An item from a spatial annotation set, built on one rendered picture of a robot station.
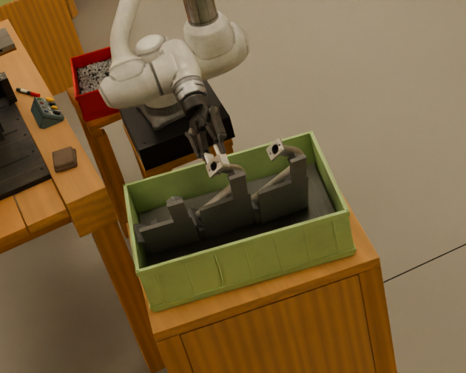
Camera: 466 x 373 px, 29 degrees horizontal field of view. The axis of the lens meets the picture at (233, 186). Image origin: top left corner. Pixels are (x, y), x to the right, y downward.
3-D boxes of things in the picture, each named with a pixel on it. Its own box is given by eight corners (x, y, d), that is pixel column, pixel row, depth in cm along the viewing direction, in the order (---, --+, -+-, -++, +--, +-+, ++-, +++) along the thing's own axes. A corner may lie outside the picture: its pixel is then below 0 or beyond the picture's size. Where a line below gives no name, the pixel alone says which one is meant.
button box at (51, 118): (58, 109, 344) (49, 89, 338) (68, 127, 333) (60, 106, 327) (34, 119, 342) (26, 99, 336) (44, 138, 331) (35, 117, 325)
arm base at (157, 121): (175, 81, 325) (171, 68, 322) (203, 109, 309) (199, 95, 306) (130, 102, 321) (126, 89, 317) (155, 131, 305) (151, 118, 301)
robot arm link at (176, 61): (208, 89, 263) (165, 105, 263) (191, 49, 270) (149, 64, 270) (202, 69, 254) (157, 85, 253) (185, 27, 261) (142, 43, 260)
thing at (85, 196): (19, 46, 417) (7, 18, 408) (119, 220, 303) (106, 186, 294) (-10, 58, 414) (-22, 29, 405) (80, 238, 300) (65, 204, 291)
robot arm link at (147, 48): (137, 90, 315) (119, 37, 301) (186, 73, 317) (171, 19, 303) (147, 115, 303) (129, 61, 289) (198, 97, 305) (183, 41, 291)
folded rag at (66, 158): (54, 157, 313) (51, 150, 311) (76, 150, 313) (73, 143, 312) (55, 173, 305) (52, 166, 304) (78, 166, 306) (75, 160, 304)
